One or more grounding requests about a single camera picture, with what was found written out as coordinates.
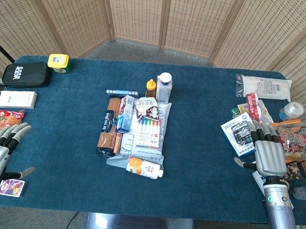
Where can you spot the small green packet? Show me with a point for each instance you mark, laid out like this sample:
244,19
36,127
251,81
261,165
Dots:
233,112

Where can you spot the purple playing card box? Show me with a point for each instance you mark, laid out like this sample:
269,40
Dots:
11,187

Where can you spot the red snack bag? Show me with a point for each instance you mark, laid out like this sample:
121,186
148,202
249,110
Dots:
4,119

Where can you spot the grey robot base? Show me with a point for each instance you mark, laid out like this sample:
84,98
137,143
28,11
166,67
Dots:
135,226

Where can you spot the clear water bottle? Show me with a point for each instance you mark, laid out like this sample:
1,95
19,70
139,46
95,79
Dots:
304,193

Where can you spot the honey bottle yellow cap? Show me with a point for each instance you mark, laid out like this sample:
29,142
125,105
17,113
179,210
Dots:
150,88

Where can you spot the orange flat packet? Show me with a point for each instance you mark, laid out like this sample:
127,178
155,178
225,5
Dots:
287,122

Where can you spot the white cartoon snack pouch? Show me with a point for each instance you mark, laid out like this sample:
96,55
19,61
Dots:
148,107

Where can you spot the thin brown box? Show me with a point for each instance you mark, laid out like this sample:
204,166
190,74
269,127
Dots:
117,143

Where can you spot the bamboo folding screen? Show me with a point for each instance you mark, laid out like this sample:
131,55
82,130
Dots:
135,14

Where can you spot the green jar yellow lid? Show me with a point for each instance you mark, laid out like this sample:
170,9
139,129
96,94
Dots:
58,61

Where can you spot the blue wrapped stick pack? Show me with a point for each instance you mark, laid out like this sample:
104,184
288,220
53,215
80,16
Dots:
122,92

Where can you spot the white flat box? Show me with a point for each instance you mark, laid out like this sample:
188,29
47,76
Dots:
16,99

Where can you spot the clear jar white lid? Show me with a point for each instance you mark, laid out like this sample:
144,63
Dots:
292,110

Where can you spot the black zip pouch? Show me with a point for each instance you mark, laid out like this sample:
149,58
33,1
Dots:
26,74

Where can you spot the white noodle bag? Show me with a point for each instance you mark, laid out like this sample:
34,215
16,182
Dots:
266,86

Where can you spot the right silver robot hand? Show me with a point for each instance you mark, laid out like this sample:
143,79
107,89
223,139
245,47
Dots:
269,158

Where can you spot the red blue toothpaste box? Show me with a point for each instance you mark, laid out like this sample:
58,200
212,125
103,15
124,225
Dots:
124,118

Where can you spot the colourful noodle packet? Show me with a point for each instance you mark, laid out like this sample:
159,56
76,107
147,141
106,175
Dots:
297,140

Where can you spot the red white sausage pack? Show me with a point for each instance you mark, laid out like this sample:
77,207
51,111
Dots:
253,106

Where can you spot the coloured marker pen set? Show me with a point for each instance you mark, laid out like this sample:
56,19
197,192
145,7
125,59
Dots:
149,133

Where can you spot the blue table cloth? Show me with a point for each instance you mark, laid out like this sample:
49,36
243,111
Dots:
207,123

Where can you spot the small yellow packet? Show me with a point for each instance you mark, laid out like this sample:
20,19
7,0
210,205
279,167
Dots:
243,108

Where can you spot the blue white DEX box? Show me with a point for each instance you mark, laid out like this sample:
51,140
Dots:
237,135

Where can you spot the black bar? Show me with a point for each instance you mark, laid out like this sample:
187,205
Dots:
2,48

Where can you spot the brown square packet with text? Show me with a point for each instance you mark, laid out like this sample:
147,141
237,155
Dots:
304,168

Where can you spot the clear plastic snack packet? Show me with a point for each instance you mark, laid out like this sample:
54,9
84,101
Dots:
266,113

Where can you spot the brown spaghetti packet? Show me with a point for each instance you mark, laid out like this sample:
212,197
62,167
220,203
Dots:
107,140

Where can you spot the white tube blue print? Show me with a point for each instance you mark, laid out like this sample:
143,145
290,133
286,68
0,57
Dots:
258,179

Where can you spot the large white plastic package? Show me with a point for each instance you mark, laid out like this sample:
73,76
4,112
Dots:
164,136

